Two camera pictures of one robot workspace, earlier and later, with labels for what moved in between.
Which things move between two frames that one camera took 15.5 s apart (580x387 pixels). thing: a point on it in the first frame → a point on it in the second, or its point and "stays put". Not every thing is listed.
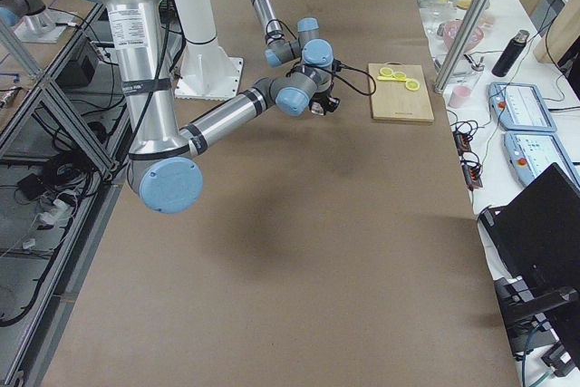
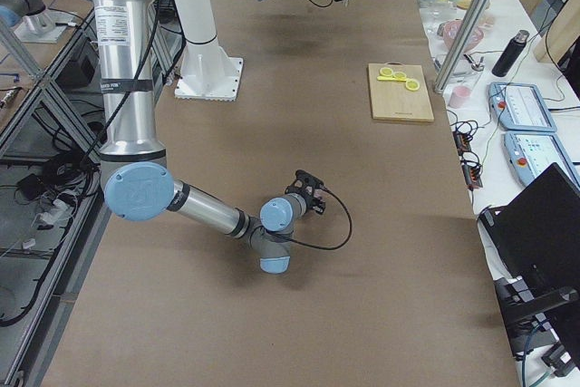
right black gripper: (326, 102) → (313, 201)
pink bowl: (451, 29) stays put
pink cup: (459, 96) stays put
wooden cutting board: (391, 101) stays put
